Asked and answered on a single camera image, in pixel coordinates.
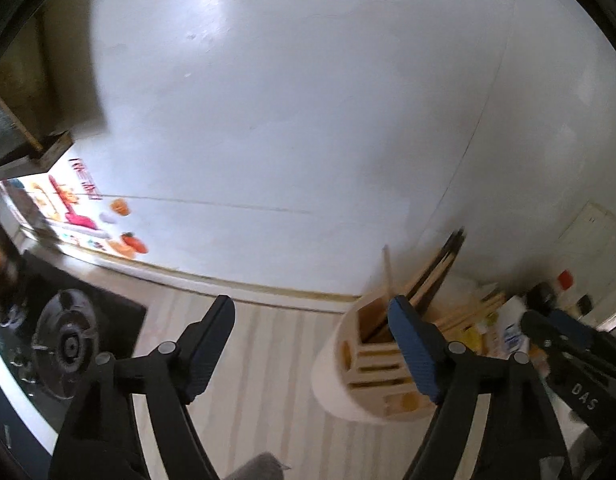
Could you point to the black glass gas stove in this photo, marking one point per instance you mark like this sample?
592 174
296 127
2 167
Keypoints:
112 310

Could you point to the white cabinet door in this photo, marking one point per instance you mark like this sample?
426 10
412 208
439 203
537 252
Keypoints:
593 240

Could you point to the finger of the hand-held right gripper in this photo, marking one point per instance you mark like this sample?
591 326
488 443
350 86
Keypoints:
573 325
543 332

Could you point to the colourful wall sticker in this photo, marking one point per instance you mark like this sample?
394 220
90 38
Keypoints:
72 205

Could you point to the wooden wall rack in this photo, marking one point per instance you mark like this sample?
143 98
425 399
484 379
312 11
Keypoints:
52 150

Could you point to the stove burner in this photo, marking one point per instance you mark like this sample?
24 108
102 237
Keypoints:
70 345

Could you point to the white utensil holder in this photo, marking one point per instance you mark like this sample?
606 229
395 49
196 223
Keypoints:
333 375

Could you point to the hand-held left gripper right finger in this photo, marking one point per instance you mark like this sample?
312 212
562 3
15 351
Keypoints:
413 355

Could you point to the striped cat print mat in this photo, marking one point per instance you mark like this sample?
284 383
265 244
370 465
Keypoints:
268 360

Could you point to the yellow sponge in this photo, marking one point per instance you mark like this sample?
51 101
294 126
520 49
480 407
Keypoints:
470 339

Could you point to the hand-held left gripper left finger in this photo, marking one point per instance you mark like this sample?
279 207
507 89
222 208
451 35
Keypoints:
207 355

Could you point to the white bottle blue label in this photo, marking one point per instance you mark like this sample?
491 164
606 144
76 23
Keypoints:
508 330

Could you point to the red capped bottle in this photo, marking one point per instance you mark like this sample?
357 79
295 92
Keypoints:
565 280

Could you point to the dark bottle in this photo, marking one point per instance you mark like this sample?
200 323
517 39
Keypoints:
540 296

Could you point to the wooden chopstick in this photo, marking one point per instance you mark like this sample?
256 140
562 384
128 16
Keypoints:
438 272
480 303

